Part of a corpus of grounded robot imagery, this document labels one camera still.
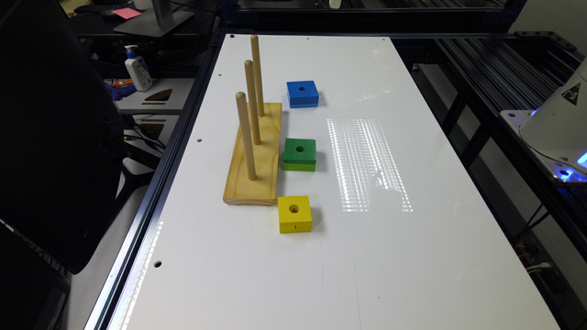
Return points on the blue wooden block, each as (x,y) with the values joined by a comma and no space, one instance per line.
(302,94)

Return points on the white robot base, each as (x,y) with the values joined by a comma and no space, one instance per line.
(555,132)

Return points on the green wooden block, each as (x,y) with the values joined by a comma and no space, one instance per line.
(299,154)

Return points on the yellow wooden block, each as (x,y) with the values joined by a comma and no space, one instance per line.
(294,214)

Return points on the far wooden peg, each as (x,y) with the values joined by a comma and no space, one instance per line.
(255,51)

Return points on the wooden peg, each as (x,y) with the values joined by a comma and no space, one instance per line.
(255,51)
(243,116)
(253,107)

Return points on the middle wooden peg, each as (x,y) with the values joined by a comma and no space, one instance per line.
(253,107)

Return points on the near wooden peg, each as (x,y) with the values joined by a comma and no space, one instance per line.
(243,116)

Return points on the silver monitor stand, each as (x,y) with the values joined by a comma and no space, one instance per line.
(155,20)

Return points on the wooden peg base board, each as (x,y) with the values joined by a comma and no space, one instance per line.
(239,189)

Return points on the white lotion pump bottle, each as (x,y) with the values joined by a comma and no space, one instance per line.
(137,69)

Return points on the pink sticky note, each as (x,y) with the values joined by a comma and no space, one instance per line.
(127,13)

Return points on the blue glue gun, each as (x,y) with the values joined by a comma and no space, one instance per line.
(119,92)

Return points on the black office chair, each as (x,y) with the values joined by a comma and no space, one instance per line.
(62,137)

